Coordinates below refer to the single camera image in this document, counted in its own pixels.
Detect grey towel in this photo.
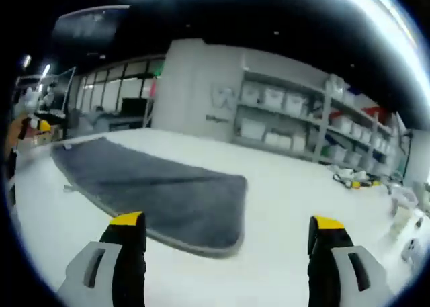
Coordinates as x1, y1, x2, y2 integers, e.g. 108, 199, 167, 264
50, 136, 249, 259

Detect spare yellow-black grippers pile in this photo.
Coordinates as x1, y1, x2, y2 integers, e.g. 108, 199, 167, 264
331, 167, 383, 191

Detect black monitor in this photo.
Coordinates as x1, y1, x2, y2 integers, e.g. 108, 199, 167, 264
121, 97, 149, 117

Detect white items on table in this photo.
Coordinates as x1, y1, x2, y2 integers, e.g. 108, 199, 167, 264
385, 181, 430, 266

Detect ceiling-mounted dark screen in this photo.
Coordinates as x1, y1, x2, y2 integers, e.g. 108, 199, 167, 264
51, 5, 131, 48

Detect grey metal shelf rack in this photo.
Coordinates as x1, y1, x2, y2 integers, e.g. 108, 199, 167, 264
231, 67, 410, 177

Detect row of white storage bins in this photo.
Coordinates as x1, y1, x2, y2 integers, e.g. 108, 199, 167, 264
239, 75, 404, 173

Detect ceiling light strip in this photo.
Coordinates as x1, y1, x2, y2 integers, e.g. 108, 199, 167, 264
124, 0, 427, 62

